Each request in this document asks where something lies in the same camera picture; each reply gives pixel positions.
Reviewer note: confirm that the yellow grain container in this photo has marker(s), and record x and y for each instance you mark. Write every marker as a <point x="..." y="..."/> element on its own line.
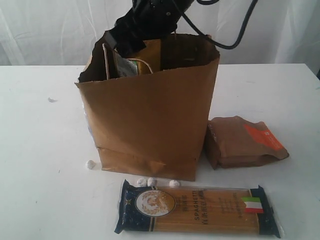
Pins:
<point x="141" y="64"/>

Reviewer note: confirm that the brown kraft pouch orange label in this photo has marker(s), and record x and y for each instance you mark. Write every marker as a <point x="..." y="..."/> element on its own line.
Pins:
<point x="233" y="142"/>

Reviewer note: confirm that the blue spaghetti packet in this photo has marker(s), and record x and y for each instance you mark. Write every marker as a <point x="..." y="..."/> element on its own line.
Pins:
<point x="193" y="209"/>

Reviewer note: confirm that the small paper scrap on table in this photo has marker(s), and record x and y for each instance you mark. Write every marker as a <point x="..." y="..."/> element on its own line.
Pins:
<point x="51" y="100"/>

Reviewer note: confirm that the brown paper bag with handles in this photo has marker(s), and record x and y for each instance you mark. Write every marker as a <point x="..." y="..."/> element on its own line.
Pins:
<point x="152" y="124"/>

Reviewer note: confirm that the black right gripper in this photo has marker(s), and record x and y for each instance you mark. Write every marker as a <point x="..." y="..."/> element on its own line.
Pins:
<point x="146" y="20"/>

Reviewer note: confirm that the small white blue milk carton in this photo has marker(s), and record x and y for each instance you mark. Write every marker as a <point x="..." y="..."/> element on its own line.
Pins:
<point x="87" y="122"/>

